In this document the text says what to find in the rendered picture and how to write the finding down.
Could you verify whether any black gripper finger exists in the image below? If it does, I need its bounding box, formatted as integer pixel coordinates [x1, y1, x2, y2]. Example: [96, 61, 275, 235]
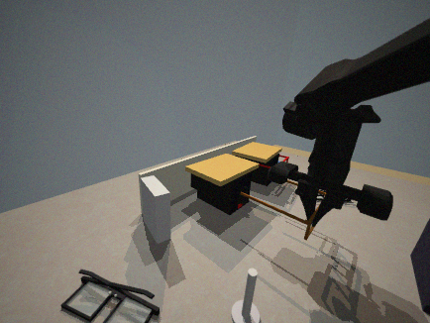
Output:
[312, 194, 345, 227]
[294, 188, 319, 221]

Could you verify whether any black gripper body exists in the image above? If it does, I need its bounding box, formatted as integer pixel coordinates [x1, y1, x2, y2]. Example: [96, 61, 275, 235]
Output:
[268, 144, 393, 221]

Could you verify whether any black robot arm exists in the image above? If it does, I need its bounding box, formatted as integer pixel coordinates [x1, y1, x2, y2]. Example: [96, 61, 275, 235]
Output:
[282, 18, 430, 152]

